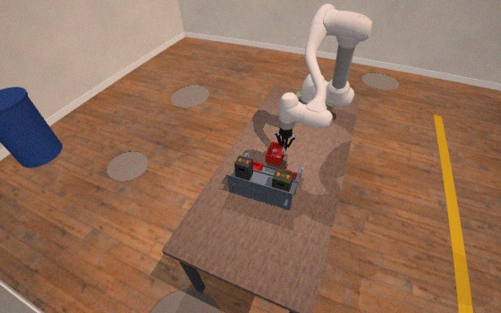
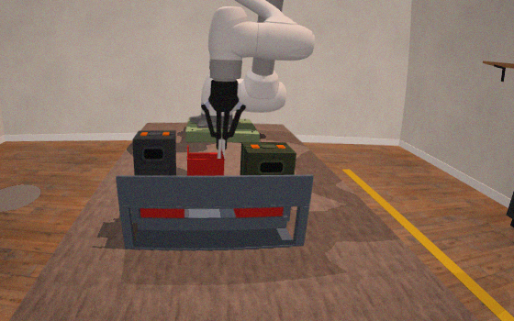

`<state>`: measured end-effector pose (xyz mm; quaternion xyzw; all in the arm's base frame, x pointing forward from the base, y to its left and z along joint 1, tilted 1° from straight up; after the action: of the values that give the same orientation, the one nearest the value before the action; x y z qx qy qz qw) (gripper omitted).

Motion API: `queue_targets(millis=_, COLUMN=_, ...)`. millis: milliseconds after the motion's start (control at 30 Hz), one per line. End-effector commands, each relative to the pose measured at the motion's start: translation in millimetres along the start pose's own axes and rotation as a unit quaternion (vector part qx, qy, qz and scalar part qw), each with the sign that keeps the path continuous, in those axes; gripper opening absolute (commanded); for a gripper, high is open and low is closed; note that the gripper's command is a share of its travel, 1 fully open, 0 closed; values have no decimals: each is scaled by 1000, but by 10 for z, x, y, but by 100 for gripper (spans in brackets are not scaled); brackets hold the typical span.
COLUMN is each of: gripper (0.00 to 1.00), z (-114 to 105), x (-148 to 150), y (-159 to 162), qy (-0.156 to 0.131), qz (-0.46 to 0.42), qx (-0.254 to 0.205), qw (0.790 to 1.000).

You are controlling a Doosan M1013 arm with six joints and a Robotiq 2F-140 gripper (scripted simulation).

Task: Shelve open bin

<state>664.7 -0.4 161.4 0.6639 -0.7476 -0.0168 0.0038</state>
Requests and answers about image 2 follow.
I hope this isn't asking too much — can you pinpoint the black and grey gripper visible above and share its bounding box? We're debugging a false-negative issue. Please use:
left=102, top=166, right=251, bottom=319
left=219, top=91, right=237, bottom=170
left=201, top=80, right=246, bottom=159

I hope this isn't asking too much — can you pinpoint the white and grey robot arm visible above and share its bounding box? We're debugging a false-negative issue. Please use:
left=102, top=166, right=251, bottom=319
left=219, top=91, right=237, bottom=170
left=201, top=0, right=315, bottom=112

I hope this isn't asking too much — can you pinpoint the red bin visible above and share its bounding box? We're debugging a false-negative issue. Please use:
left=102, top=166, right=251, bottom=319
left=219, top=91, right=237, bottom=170
left=187, top=146, right=225, bottom=176
left=140, top=208, right=184, bottom=218
left=234, top=207, right=284, bottom=217

